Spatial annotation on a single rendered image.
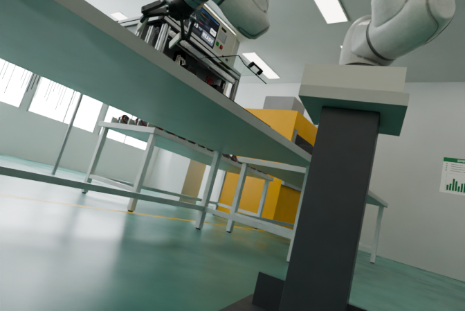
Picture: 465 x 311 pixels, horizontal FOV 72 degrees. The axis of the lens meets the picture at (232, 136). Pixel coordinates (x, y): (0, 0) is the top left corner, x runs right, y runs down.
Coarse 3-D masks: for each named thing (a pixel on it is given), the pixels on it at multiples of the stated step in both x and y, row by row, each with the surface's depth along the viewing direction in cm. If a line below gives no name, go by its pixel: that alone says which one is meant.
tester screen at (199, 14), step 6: (198, 12) 174; (204, 12) 178; (198, 18) 175; (204, 18) 179; (210, 18) 183; (186, 24) 168; (204, 24) 179; (210, 24) 183; (216, 24) 187; (192, 30) 172; (216, 30) 187
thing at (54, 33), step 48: (0, 0) 89; (48, 0) 81; (0, 48) 138; (48, 48) 121; (96, 48) 107; (144, 48) 103; (96, 96) 186; (144, 96) 156; (192, 96) 134; (240, 144) 220; (288, 144) 189
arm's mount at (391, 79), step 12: (312, 72) 104; (324, 72) 103; (336, 72) 101; (348, 72) 100; (360, 72) 98; (372, 72) 97; (384, 72) 95; (396, 72) 94; (300, 84) 105; (312, 84) 103; (324, 84) 102; (336, 84) 100; (348, 84) 99; (360, 84) 97; (372, 84) 96; (384, 84) 94; (396, 84) 93
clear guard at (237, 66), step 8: (224, 56) 175; (232, 56) 172; (216, 64) 189; (224, 64) 186; (232, 64) 183; (240, 64) 180; (232, 72) 194; (240, 72) 191; (248, 72) 187; (256, 72) 180; (264, 80) 185
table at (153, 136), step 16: (112, 128) 326; (128, 128) 302; (144, 128) 288; (160, 128) 296; (160, 144) 359; (176, 144) 317; (192, 144) 320; (96, 160) 327; (144, 160) 280; (208, 160) 396; (224, 160) 363; (96, 176) 315; (144, 176) 280; (224, 176) 499; (256, 176) 445; (160, 192) 399; (128, 208) 273
